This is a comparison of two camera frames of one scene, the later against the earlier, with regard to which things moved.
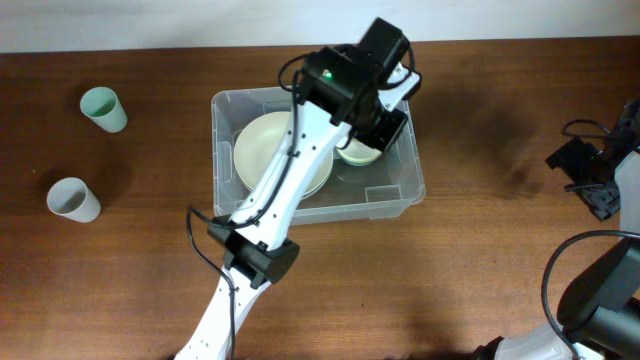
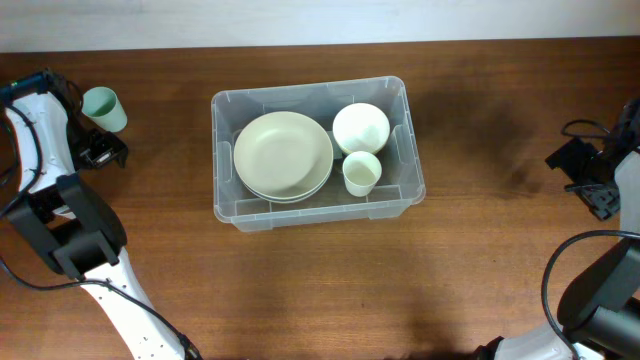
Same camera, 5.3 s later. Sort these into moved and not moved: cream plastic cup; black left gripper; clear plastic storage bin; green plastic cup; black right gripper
Moved: black left gripper; cream plastic cup
Not moved: clear plastic storage bin; green plastic cup; black right gripper
